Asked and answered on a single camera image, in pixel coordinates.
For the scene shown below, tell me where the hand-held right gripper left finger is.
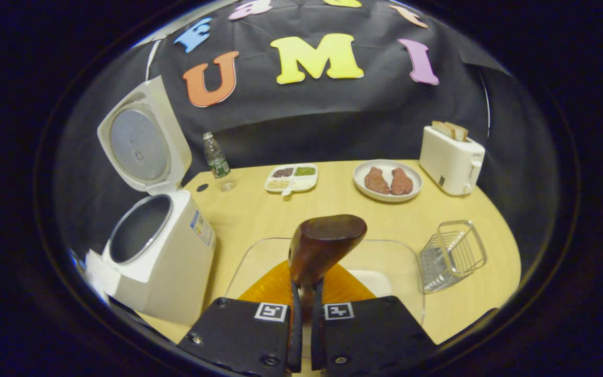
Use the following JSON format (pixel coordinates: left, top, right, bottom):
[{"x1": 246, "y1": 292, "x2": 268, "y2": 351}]
[{"x1": 176, "y1": 259, "x2": 302, "y2": 377}]

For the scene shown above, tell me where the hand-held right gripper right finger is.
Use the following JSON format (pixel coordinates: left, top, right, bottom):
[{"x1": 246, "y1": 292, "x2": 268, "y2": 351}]
[{"x1": 309, "y1": 262, "x2": 438, "y2": 377}]

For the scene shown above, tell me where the metal wire chopstick holder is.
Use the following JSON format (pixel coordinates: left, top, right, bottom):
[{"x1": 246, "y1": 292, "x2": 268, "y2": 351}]
[{"x1": 419, "y1": 219, "x2": 488, "y2": 294}]

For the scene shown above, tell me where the white rice cooker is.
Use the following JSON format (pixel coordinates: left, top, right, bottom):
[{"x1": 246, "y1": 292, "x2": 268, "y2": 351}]
[{"x1": 84, "y1": 75, "x2": 217, "y2": 326}]

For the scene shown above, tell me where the clear plastic container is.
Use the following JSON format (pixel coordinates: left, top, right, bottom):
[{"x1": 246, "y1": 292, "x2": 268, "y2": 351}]
[{"x1": 226, "y1": 237, "x2": 427, "y2": 328}]

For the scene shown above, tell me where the white round plate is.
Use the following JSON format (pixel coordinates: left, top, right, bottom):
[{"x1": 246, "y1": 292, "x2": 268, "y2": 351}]
[{"x1": 353, "y1": 159, "x2": 423, "y2": 203}]

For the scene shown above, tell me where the white divided grain tray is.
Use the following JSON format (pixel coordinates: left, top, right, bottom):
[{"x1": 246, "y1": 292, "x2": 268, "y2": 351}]
[{"x1": 264, "y1": 163, "x2": 319, "y2": 198}]

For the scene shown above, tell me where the brown meat piece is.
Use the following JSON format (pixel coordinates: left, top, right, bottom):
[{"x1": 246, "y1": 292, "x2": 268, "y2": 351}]
[
  {"x1": 364, "y1": 167, "x2": 391, "y2": 195},
  {"x1": 389, "y1": 168, "x2": 415, "y2": 196}
]

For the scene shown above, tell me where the clear plastic water bottle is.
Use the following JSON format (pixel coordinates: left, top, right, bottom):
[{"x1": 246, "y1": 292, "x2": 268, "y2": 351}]
[{"x1": 202, "y1": 131, "x2": 231, "y2": 181}]

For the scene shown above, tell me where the white toaster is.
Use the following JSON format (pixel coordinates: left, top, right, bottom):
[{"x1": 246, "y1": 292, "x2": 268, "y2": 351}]
[{"x1": 419, "y1": 125, "x2": 486, "y2": 197}]

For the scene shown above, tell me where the black backdrop cloth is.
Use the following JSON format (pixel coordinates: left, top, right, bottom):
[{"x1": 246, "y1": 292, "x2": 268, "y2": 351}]
[{"x1": 55, "y1": 0, "x2": 559, "y2": 273}]

